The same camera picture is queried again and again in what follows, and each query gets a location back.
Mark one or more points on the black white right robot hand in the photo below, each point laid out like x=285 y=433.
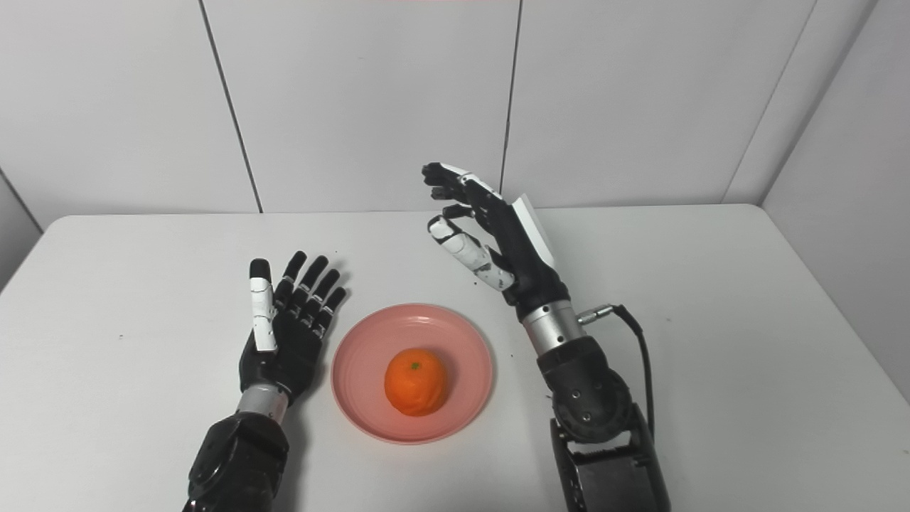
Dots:
x=522 y=256

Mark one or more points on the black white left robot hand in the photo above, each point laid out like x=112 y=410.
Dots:
x=291 y=348

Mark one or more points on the pink round plate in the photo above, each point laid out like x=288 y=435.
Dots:
x=362 y=348

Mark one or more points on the orange fruit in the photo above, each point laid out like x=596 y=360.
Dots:
x=416 y=382

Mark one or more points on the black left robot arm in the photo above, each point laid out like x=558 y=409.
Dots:
x=238 y=462

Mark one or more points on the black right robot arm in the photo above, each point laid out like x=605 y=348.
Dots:
x=597 y=419

